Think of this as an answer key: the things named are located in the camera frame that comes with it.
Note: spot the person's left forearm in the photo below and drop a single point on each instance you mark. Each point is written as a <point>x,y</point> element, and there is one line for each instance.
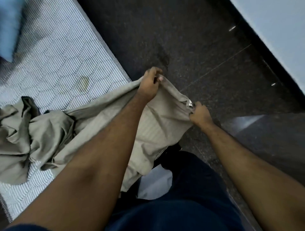
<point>90,166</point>

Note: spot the person's navy blue shirt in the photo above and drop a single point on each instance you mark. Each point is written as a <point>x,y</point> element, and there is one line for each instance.
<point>178,216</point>

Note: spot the white striped mattress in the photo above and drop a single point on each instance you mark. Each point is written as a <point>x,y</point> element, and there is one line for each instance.
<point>59,47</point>

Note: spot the person's right hand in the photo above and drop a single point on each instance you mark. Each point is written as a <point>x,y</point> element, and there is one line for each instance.
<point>201,116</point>

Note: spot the person's dark trousers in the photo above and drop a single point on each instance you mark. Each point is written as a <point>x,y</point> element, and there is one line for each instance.
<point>195,176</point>

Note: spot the person's left hand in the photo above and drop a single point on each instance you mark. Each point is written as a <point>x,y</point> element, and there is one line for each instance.
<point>150,86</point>

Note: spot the person's right forearm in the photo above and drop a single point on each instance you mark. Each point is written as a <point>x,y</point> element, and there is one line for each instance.
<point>257,171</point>

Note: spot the plain taupe bed sheet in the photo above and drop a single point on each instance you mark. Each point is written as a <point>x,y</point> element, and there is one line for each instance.
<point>162,123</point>

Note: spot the light blue pillow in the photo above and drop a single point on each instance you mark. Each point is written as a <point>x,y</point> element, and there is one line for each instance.
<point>9,23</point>

